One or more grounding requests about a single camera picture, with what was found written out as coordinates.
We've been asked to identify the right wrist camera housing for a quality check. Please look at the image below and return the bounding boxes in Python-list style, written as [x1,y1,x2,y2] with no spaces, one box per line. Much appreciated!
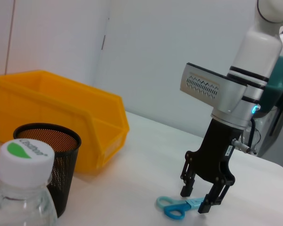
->
[180,62,248,113]

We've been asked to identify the blue sheathed scissors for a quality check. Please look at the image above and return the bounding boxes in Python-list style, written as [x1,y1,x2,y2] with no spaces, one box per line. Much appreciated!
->
[155,195,207,221]

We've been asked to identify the clear green-label water bottle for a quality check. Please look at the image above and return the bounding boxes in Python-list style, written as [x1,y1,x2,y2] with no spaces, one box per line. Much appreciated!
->
[0,138,59,226]

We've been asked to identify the white teal robot torso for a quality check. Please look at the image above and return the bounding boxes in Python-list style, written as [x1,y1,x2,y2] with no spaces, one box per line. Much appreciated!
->
[254,22,283,169]

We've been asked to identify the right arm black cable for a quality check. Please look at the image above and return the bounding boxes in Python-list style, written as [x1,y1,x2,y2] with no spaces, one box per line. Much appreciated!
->
[231,117,260,156]

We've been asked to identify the yellow plastic bin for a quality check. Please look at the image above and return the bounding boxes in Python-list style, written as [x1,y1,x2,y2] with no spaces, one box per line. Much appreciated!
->
[0,70,130,175]

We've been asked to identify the black mesh pen holder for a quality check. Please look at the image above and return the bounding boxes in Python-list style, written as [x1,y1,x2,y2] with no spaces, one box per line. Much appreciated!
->
[13,122,83,218]

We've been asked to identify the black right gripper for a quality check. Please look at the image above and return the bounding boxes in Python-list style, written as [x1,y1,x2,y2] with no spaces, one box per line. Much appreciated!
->
[180,119,242,214]

